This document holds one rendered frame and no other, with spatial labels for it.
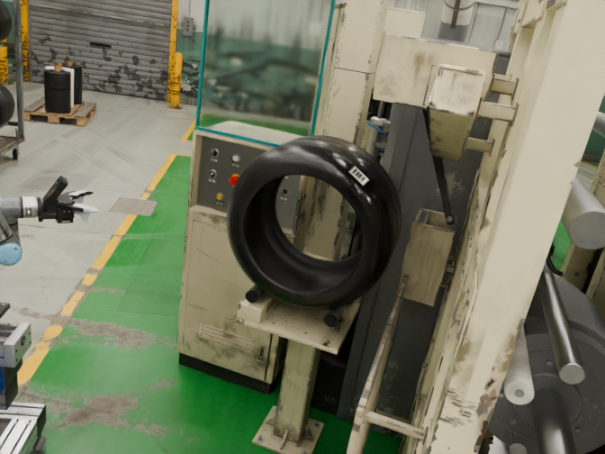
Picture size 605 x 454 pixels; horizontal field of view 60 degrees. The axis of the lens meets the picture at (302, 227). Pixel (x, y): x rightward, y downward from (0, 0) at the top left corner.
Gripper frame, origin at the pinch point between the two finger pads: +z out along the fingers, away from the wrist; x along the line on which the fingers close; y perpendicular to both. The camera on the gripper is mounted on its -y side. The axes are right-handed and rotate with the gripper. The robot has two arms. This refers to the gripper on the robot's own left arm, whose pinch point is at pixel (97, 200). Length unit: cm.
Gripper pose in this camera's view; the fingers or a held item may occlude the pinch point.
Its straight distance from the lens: 206.9
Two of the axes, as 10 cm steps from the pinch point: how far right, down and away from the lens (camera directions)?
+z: 8.6, -0.5, 5.1
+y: -2.2, 8.6, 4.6
